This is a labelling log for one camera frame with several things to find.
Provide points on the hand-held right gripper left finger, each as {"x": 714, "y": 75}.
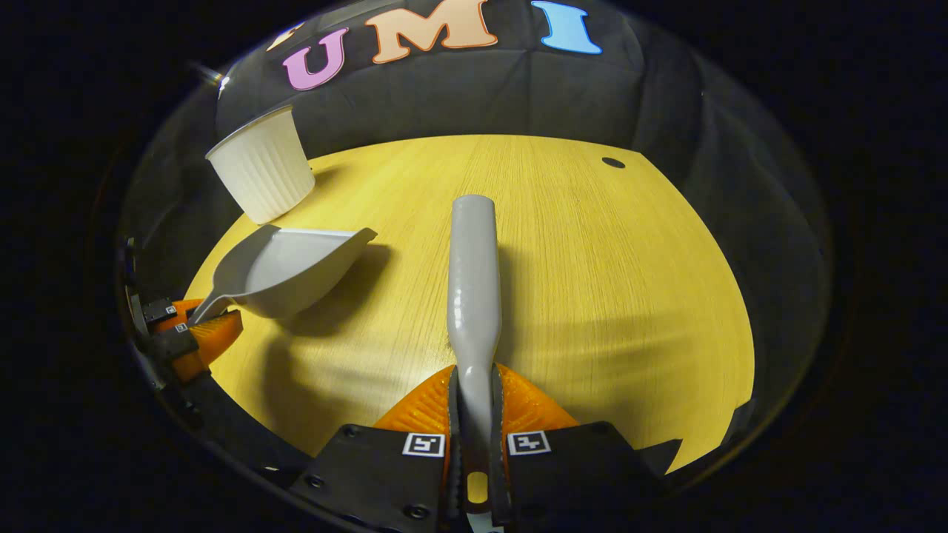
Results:
{"x": 385, "y": 474}

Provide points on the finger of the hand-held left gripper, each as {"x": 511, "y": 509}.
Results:
{"x": 174, "y": 311}
{"x": 211, "y": 337}

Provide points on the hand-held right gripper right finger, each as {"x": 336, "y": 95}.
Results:
{"x": 578, "y": 474}

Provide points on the grey plastic dustpan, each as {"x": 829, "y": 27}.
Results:
{"x": 296, "y": 266}

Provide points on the white ribbed garbage bin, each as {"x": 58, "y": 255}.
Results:
{"x": 263, "y": 174}

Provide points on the small grey broom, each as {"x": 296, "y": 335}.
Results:
{"x": 474, "y": 281}

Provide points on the wooden desktop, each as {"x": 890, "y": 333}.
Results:
{"x": 592, "y": 296}

